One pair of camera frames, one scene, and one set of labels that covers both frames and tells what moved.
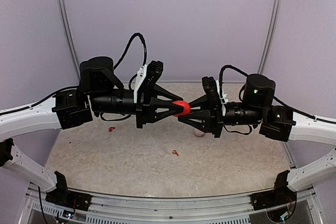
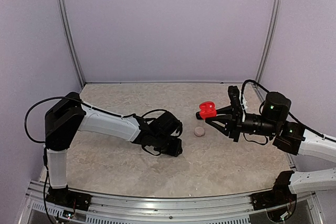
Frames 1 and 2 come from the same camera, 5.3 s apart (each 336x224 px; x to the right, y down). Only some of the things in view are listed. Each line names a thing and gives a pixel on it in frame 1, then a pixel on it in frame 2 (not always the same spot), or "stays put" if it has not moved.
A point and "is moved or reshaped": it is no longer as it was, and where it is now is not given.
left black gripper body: x=143 y=106 -> x=169 y=149
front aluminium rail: x=304 y=208 stays put
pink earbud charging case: x=198 y=132 stays put
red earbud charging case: x=186 y=107 is moved or reshaped
